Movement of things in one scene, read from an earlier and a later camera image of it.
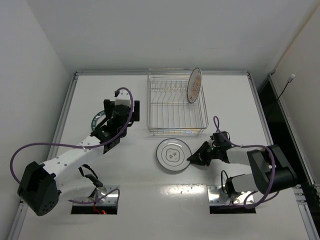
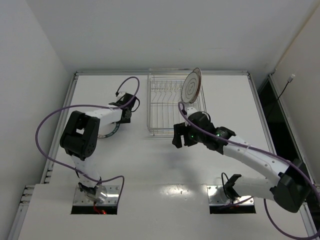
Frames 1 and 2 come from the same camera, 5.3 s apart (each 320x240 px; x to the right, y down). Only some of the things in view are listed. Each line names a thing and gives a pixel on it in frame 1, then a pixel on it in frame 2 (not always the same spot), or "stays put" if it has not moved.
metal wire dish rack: [169, 112] stays put
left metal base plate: [110, 199] stays put
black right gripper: [206, 152] -> [184, 135]
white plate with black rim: [172, 154] -> [190, 87]
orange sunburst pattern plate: [194, 85] stays put
